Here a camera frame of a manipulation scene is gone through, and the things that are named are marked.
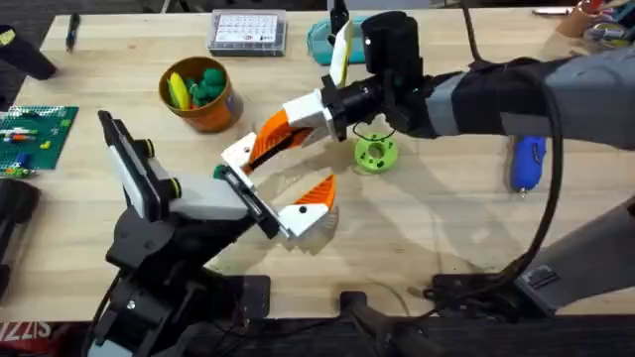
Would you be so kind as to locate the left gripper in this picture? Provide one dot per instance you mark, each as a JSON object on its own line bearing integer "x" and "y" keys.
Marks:
{"x": 208, "y": 198}

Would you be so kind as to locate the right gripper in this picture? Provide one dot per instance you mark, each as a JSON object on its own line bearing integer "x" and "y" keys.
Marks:
{"x": 392, "y": 54}

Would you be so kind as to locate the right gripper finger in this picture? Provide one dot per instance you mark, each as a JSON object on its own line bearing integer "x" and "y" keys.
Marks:
{"x": 278, "y": 153}

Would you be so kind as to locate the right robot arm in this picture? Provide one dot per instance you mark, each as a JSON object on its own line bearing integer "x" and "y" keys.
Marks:
{"x": 585, "y": 94}

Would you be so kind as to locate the small green toy vegetable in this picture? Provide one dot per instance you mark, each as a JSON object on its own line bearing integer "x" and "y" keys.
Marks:
{"x": 218, "y": 172}

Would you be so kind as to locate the blue electric screwdriver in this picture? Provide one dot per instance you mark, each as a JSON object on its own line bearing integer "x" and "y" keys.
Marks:
{"x": 528, "y": 163}

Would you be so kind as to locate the teal tape dispenser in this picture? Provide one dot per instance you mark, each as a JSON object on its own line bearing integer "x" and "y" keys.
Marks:
{"x": 320, "y": 47}

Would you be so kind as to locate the right wrist upright plate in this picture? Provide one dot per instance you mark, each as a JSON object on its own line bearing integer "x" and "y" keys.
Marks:
{"x": 342, "y": 54}

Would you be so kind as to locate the wrist upright plate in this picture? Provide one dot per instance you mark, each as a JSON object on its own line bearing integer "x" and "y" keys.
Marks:
{"x": 131, "y": 168}
{"x": 342, "y": 54}

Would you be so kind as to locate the green disc with holes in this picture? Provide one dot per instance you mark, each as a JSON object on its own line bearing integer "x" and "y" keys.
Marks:
{"x": 364, "y": 158}

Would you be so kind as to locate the orange tub with toys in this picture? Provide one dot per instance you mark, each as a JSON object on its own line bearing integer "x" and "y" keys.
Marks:
{"x": 208, "y": 111}

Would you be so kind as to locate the clear plastic parts box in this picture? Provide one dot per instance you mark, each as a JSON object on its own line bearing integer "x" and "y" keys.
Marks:
{"x": 247, "y": 32}

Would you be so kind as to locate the left wrist upright plate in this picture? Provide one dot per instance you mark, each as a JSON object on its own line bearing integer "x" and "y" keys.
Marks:
{"x": 131, "y": 168}

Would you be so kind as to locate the green board with blocks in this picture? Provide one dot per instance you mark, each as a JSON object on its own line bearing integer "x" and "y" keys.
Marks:
{"x": 44, "y": 134}

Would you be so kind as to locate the black pen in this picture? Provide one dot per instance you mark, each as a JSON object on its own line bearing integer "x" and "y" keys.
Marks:
{"x": 73, "y": 32}

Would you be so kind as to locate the black case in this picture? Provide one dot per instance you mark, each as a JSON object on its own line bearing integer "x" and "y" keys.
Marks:
{"x": 15, "y": 218}

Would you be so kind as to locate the heap of cups and tape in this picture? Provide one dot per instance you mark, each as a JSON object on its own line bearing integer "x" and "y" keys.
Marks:
{"x": 600, "y": 25}

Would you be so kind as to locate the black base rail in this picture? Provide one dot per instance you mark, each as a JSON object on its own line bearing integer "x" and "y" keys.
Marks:
{"x": 446, "y": 339}

